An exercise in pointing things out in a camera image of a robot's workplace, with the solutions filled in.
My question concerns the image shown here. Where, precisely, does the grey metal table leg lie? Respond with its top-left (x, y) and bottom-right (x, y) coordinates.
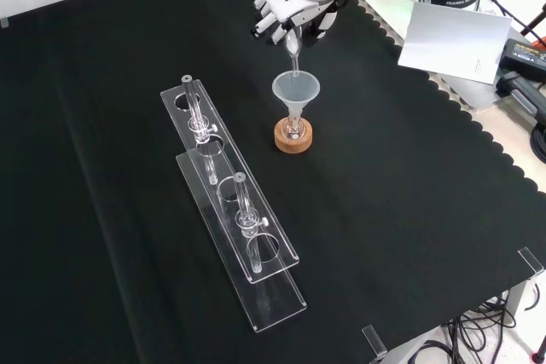
top-left (504, 278), bottom-right (539, 329)

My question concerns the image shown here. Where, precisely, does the black bench cloth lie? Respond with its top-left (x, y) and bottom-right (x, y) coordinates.
top-left (0, 0), bottom-right (546, 364)

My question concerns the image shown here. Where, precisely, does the black tripod leg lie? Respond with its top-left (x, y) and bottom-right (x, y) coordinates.
top-left (518, 0), bottom-right (546, 41)

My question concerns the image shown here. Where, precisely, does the clear plastic funnel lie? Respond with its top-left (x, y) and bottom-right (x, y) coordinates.
top-left (271, 70), bottom-right (321, 127)

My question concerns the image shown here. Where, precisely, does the black floor cable bundle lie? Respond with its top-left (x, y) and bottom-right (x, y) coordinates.
top-left (434, 291), bottom-right (546, 364)

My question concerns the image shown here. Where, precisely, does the clear acrylic edge clip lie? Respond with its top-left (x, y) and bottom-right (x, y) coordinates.
top-left (517, 246), bottom-right (546, 280)
top-left (361, 324), bottom-right (389, 361)

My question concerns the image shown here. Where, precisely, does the grey metal base plate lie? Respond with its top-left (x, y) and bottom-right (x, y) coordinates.
top-left (434, 69), bottom-right (501, 110)

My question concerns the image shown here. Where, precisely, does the clear acrylic funnel stand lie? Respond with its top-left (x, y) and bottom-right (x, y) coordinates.
top-left (160, 73), bottom-right (308, 335)

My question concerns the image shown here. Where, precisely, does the black power adapter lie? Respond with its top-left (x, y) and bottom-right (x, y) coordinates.
top-left (497, 38), bottom-right (546, 83)

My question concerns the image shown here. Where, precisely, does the small round-bottom glass flask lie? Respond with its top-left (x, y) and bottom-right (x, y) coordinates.
top-left (280, 118), bottom-right (306, 142)

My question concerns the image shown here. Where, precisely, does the black plug block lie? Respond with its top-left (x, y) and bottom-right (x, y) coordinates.
top-left (496, 70), bottom-right (546, 126)

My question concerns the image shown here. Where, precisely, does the cork ring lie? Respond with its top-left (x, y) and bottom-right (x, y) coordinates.
top-left (274, 118), bottom-right (315, 154)

